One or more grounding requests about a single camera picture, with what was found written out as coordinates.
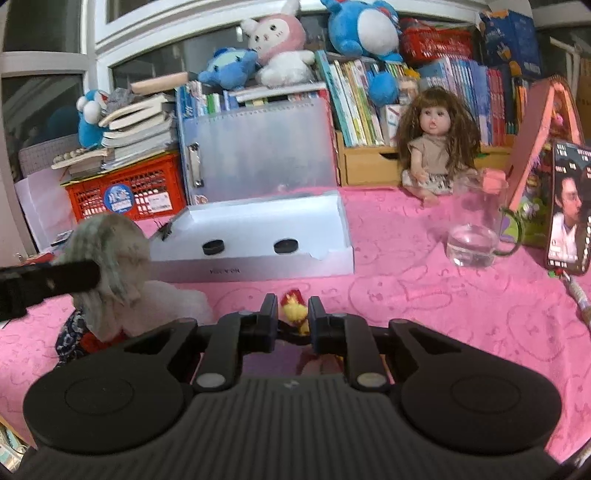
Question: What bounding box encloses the yellow red crochet band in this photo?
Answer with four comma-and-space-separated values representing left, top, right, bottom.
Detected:
280, 289, 310, 335

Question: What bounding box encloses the navy floral fabric scrunchie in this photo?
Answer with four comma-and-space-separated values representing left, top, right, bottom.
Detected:
55, 310, 90, 366

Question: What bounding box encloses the black round cap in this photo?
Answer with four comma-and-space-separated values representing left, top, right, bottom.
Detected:
201, 239, 225, 256
273, 238, 298, 255

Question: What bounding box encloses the red crochet scrunchie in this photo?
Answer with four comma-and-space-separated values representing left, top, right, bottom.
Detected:
79, 331, 128, 354

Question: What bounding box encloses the green checkered scrunchie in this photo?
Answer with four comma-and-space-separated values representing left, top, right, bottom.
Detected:
53, 213, 150, 341

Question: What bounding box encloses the purple fluffy scrunchie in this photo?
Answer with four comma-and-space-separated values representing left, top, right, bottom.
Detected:
243, 351, 342, 377

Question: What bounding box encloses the white fluffy scrunchie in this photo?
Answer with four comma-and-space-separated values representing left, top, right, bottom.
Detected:
117, 281, 215, 337

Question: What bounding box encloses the pink towel table cover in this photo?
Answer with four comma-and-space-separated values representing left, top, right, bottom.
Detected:
1, 189, 590, 462

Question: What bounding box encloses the black binder clip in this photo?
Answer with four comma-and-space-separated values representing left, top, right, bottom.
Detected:
156, 220, 172, 241

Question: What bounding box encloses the red plastic crate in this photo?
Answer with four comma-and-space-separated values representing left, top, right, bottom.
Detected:
63, 152, 186, 221

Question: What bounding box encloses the wooden drawer organizer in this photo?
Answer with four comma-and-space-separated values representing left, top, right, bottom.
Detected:
335, 132, 512, 188

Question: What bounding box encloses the clear glass mug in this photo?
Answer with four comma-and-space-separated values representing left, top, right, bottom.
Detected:
446, 172, 523, 269

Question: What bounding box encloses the translucent plastic clipboard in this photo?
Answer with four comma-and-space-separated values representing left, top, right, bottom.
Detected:
177, 97, 338, 205

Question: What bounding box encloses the blue doraemon plush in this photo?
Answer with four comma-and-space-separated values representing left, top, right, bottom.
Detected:
76, 90, 108, 149

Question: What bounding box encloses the stack of books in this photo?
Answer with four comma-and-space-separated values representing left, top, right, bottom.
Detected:
52, 72, 196, 178

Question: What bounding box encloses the brown-haired baby doll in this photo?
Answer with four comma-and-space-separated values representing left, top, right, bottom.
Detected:
397, 87, 481, 207

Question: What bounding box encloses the smartphone on stand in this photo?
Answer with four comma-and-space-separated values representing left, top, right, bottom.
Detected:
546, 141, 590, 275

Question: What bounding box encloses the blue flat plush toy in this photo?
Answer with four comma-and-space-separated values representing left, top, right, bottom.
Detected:
197, 47, 259, 91

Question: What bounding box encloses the row of upright books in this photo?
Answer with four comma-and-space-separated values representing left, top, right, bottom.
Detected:
175, 50, 533, 147

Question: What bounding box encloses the pink white bunny plush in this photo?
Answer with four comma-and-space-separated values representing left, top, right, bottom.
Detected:
240, 1, 315, 88

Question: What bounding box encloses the blue white round plush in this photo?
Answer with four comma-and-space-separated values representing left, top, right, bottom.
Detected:
322, 0, 403, 62

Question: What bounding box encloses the pink house-shaped stand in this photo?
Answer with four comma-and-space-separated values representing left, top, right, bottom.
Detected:
503, 76, 584, 248

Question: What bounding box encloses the blue cardboard box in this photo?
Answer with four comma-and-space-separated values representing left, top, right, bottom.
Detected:
479, 10, 542, 79

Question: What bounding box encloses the white charging cable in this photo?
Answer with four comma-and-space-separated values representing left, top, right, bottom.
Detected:
551, 269, 591, 331

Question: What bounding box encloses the red wire basket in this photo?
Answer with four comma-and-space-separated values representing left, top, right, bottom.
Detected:
400, 18, 474, 66

